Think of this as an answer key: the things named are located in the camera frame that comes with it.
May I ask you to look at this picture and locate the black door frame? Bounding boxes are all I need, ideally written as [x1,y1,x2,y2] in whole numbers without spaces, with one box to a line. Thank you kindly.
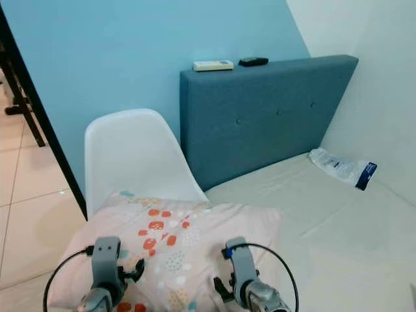
[0,6,89,221]

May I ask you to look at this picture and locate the blue upholstered headboard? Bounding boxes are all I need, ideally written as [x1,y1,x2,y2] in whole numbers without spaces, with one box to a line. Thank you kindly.
[179,55,359,192]

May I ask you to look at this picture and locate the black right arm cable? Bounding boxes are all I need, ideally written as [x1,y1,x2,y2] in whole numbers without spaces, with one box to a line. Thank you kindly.
[237,242,300,312]

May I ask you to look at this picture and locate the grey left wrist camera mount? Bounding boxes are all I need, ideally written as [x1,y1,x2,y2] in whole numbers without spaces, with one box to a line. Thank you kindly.
[92,237,122,293]

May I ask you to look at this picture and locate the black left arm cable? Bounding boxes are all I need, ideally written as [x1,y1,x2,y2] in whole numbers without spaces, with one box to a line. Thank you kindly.
[43,246,96,312]

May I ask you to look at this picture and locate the pink patterned pillow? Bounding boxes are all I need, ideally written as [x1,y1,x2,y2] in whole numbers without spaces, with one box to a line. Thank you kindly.
[46,190,282,312]

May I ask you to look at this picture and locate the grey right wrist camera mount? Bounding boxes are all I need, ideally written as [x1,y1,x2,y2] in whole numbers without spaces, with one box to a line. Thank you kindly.
[222,237,259,291]

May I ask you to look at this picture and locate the black remote control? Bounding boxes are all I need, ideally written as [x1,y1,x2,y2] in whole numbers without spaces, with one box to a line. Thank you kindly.
[238,57,270,68]

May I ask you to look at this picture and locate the white remote control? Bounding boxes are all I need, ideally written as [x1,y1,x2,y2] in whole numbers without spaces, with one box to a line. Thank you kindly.
[192,59,235,72]

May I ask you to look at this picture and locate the white plastic chair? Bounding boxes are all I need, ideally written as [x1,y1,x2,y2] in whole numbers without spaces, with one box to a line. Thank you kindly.
[84,108,209,219]

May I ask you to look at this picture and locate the clear plastic package blue label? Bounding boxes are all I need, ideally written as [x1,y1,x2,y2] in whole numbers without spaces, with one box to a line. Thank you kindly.
[308,147,379,192]

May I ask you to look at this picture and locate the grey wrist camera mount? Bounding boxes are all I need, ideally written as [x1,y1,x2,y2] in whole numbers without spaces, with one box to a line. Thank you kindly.
[92,237,122,293]
[222,237,259,291]

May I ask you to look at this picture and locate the white bed mattress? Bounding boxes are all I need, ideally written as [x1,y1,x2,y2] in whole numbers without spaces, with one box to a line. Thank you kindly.
[204,151,416,312]

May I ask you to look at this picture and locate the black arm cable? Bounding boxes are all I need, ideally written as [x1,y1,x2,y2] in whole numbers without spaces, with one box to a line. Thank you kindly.
[43,246,96,312]
[237,242,300,312]

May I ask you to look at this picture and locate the dark furniture legs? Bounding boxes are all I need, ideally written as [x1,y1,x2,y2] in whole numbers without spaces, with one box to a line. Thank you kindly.
[0,52,47,148]

